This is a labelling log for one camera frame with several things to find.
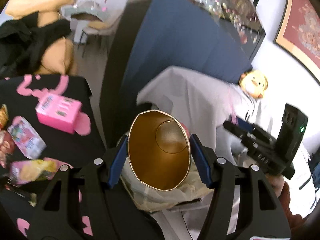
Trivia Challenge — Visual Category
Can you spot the red gold paper cup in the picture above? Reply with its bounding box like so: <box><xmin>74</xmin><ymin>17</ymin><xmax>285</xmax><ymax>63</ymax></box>
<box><xmin>127</xmin><ymin>110</ymin><xmax>191</xmax><ymax>191</ymax></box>

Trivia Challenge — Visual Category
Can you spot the person's right hand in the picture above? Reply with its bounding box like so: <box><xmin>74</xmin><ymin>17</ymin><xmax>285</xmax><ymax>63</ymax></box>
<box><xmin>266</xmin><ymin>174</ymin><xmax>285</xmax><ymax>197</ymax></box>

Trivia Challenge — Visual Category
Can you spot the yellow snack wrapper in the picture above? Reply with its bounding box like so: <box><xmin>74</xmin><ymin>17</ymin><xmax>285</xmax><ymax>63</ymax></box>
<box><xmin>9</xmin><ymin>159</ymin><xmax>57</xmax><ymax>185</ymax></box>

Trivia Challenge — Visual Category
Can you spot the yellow plush toy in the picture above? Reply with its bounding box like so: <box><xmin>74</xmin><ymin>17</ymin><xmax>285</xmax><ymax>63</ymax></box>
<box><xmin>239</xmin><ymin>70</ymin><xmax>268</xmax><ymax>99</ymax></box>

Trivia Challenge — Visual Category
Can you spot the Kleenex tissue pack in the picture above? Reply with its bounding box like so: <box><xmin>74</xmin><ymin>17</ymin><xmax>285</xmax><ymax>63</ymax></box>
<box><xmin>7</xmin><ymin>116</ymin><xmax>47</xmax><ymax>159</ymax></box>

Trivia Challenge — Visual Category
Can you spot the pink toy box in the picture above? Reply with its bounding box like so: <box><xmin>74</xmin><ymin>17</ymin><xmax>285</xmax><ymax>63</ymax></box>
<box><xmin>35</xmin><ymin>93</ymin><xmax>82</xmax><ymax>134</ymax></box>

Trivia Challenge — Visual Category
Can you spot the framed red picture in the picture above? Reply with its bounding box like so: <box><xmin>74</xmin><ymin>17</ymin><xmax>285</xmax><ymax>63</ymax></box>
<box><xmin>274</xmin><ymin>0</ymin><xmax>319</xmax><ymax>82</ymax></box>

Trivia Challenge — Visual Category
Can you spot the dark blue partition panel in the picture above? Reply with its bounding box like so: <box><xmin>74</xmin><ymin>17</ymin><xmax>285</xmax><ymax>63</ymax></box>
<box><xmin>99</xmin><ymin>0</ymin><xmax>263</xmax><ymax>148</ymax></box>

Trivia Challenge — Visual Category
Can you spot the black clothing on sofa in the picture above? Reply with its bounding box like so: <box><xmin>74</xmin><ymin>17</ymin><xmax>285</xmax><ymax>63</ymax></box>
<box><xmin>1</xmin><ymin>11</ymin><xmax>71</xmax><ymax>79</ymax></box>

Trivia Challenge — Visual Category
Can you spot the beige dining chair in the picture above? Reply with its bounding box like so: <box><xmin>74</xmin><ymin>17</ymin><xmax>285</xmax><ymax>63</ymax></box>
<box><xmin>78</xmin><ymin>15</ymin><xmax>122</xmax><ymax>53</ymax></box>

